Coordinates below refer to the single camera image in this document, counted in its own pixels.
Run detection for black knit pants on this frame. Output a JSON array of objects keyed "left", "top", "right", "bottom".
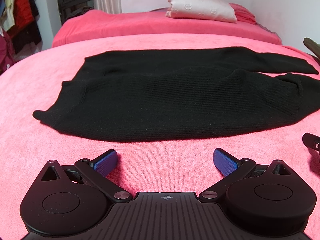
[{"left": 33, "top": 47, "right": 319, "bottom": 142}]

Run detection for brown wooden chair back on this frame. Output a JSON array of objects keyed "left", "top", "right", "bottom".
[{"left": 303, "top": 37, "right": 320, "bottom": 63}]

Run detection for pink bed blanket near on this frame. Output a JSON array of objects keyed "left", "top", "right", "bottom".
[{"left": 1, "top": 34, "right": 319, "bottom": 239}]

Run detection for folded pink blanket stack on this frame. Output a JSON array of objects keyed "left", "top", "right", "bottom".
[{"left": 230, "top": 3, "right": 257, "bottom": 24}]

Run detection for pink covered far bed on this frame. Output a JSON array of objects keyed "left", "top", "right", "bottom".
[{"left": 52, "top": 9, "right": 282, "bottom": 48}]

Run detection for hanging clothes on rack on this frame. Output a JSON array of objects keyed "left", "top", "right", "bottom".
[{"left": 0, "top": 0, "right": 42, "bottom": 73}]

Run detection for pale pink folded quilt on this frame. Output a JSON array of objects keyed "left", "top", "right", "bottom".
[{"left": 166, "top": 0, "right": 237, "bottom": 23}]

